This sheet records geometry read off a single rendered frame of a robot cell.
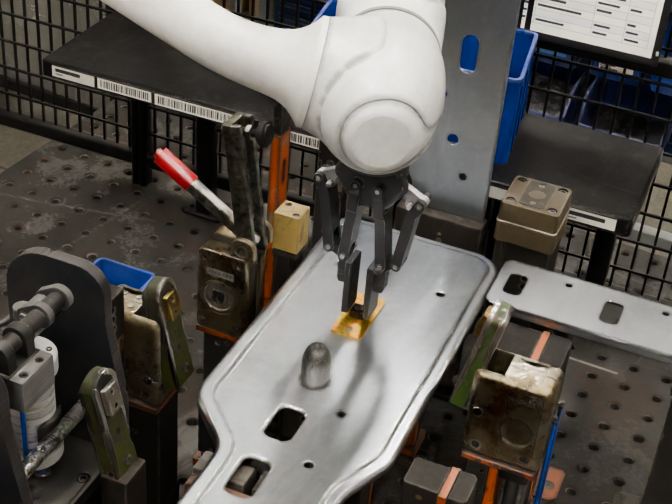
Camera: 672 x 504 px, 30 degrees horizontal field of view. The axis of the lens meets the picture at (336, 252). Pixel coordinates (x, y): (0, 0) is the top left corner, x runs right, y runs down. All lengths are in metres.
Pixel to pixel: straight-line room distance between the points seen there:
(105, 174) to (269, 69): 1.20
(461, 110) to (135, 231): 0.74
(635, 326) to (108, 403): 0.64
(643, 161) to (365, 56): 0.80
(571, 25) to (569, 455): 0.60
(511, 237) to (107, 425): 0.62
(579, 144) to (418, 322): 0.47
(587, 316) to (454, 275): 0.17
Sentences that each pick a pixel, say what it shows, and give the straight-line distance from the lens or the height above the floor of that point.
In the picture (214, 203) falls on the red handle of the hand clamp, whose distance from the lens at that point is 1.46.
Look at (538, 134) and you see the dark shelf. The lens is 1.82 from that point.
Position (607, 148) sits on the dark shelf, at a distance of 1.82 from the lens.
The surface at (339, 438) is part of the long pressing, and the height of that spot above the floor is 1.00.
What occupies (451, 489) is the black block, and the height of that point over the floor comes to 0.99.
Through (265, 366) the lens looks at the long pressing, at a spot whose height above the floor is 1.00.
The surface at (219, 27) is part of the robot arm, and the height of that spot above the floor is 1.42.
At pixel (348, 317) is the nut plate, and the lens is 1.45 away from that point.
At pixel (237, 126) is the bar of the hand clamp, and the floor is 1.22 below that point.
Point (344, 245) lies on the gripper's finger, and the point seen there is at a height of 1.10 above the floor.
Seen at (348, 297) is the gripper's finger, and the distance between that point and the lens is 1.43.
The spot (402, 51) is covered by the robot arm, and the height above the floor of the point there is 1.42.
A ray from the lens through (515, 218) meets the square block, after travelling 1.60.
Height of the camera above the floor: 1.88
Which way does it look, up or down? 34 degrees down
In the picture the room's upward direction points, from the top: 5 degrees clockwise
